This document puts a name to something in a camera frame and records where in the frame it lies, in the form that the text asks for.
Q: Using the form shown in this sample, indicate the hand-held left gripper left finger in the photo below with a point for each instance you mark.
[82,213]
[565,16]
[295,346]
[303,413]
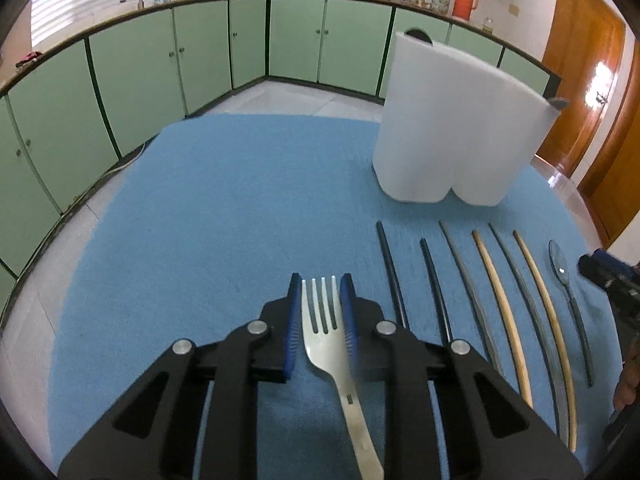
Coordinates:
[295,330]

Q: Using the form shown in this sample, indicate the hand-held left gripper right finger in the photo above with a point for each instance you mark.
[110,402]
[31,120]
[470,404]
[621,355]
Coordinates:
[348,330]

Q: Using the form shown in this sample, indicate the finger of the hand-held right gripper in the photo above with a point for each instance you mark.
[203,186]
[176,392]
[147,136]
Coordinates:
[602,269]

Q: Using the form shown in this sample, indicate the silver metal fork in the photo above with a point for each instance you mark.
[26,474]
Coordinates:
[322,345]

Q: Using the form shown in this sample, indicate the black chopstick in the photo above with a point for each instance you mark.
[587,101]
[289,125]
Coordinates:
[436,290]
[392,277]

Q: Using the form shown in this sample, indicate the light wooden chopstick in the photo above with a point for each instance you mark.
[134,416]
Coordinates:
[552,320]
[504,310]

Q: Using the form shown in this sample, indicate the grey chopstick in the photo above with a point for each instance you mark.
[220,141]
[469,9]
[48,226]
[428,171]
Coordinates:
[535,317]
[475,305]

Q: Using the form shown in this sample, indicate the white plastic utensil holder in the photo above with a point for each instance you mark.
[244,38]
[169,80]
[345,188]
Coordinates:
[450,120]

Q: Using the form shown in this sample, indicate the person's right hand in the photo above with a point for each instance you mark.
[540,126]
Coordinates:
[629,380]

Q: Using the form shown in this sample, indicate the blue tablecloth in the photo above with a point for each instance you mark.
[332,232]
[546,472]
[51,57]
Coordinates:
[225,220]

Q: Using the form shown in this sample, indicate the wooden door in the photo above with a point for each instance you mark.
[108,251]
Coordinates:
[585,70]

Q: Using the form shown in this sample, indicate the small glass jar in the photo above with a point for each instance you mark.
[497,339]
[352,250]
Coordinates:
[488,25]

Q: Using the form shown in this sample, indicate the orange thermos jug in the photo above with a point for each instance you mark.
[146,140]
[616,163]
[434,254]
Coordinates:
[464,2]

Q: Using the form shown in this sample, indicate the row of green kitchen cabinets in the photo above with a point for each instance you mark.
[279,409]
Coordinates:
[135,70]

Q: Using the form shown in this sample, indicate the red cloth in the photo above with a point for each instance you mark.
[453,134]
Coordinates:
[29,59]

